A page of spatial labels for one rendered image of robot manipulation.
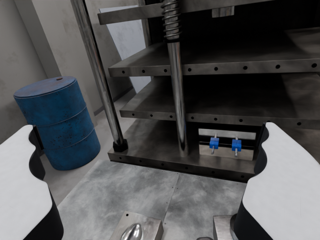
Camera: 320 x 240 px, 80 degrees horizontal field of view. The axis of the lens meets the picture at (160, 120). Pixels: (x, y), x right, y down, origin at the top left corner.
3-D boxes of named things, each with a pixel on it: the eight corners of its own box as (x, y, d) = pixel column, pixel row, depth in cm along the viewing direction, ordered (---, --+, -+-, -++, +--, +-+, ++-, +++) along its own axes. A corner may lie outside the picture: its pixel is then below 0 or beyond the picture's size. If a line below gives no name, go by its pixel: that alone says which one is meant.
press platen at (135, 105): (359, 132, 76) (364, 121, 74) (120, 117, 116) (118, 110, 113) (308, 73, 135) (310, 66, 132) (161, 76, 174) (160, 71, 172)
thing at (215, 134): (252, 160, 99) (256, 132, 90) (199, 154, 108) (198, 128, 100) (249, 114, 138) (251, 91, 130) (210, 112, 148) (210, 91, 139)
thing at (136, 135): (378, 202, 78) (385, 192, 75) (109, 159, 124) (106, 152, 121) (315, 107, 144) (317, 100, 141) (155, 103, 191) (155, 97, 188)
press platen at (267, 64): (387, 70, 64) (394, 55, 61) (110, 77, 103) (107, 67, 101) (317, 35, 123) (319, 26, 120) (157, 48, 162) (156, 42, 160)
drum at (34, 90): (80, 135, 299) (55, 73, 250) (111, 145, 266) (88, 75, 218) (40, 163, 252) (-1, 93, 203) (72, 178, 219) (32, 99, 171)
